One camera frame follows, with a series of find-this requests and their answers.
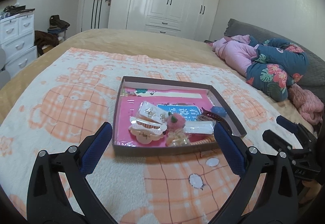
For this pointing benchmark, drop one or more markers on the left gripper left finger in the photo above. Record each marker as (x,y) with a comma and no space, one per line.
(47,201)

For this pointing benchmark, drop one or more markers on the white drawer cabinet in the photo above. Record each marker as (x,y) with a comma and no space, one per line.
(17,41)

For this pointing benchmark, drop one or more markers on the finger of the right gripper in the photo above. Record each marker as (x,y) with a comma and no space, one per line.
(279,144)
(300,131)

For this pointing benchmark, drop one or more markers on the dark pink hair claw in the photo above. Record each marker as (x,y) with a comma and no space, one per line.
(212,115)

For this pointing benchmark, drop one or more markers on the pink knitted blanket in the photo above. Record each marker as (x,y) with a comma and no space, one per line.
(309,106)

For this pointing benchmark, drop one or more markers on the blue hair clip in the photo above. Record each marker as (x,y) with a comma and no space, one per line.
(219,111)

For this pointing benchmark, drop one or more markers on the pile of dark clothes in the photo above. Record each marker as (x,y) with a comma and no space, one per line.
(51,37)

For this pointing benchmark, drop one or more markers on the white hair clip packet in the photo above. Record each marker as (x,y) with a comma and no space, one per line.
(198,127)

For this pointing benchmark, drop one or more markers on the earring card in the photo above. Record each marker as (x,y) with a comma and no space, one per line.
(152,112)

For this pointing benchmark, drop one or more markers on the pink fluffy pompom clip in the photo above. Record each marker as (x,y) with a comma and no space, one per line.
(175,121)

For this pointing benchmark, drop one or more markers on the cream hair claw clip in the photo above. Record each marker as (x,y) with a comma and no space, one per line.
(146,131)

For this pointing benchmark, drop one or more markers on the person's right hand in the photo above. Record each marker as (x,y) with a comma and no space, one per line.
(314,188)

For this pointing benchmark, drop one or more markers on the shallow purple cardboard tray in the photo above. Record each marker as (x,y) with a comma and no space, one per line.
(231,121)

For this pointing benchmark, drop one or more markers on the tan bed cover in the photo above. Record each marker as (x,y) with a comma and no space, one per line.
(69,92)

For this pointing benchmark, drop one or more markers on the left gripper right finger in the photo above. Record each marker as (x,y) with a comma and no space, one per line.
(266,191)

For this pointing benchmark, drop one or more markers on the pink quilt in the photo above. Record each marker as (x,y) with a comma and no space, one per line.
(236,52)

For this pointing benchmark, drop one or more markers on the grey chair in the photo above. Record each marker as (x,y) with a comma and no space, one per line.
(4,74)

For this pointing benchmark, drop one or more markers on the floral navy quilt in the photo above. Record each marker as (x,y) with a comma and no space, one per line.
(278,65)

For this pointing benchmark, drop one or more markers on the pink sheer polka-dot bow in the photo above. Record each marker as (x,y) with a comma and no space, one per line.
(204,118)

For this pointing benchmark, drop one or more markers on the pink book blue label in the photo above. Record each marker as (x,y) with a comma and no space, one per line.
(186,101)

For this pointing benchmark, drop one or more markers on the white bedroom door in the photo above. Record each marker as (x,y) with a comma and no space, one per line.
(93,14)

